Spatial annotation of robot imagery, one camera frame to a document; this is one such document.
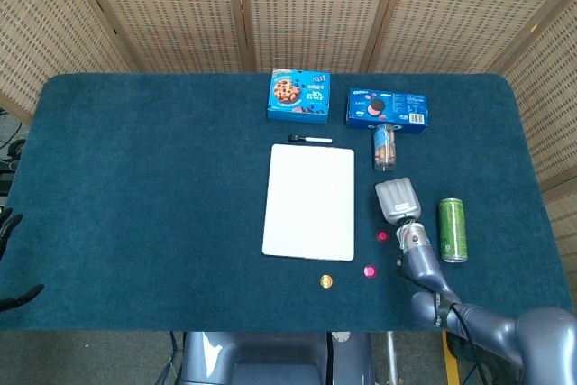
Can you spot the green drink can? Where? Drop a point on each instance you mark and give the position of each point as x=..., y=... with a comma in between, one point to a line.
x=452, y=231

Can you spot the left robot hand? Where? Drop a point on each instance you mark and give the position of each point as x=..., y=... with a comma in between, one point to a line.
x=11, y=225

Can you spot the grey-blue robot torso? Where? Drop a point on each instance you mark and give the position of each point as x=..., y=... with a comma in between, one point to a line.
x=270, y=358

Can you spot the yellow floor tape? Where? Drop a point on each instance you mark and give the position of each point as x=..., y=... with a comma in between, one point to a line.
x=450, y=362

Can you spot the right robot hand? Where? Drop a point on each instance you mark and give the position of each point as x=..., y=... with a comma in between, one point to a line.
x=399, y=202

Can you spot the woven bamboo folding screen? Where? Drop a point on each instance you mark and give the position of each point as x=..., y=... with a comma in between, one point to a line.
x=315, y=6

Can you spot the orange round magnet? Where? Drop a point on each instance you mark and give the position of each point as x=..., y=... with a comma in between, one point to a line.
x=326, y=281

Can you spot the pink round magnet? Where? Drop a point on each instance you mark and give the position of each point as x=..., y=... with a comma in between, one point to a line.
x=370, y=271
x=382, y=236

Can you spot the metal table leg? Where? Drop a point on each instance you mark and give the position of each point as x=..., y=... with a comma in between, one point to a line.
x=392, y=358

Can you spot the clear jar of biscuit sticks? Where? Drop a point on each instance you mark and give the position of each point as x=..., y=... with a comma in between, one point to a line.
x=384, y=150

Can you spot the light blue cookie box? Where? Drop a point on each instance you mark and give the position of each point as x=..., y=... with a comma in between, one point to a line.
x=297, y=96

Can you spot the whiteboard marker pen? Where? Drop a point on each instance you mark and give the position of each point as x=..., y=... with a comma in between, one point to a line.
x=315, y=140

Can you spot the white magnetic whiteboard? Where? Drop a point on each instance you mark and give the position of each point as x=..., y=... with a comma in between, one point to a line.
x=308, y=204

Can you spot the dark blue Oreo box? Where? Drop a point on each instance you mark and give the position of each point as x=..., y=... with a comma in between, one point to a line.
x=387, y=110

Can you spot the dark blue table cloth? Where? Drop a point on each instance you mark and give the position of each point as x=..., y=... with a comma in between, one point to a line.
x=135, y=204

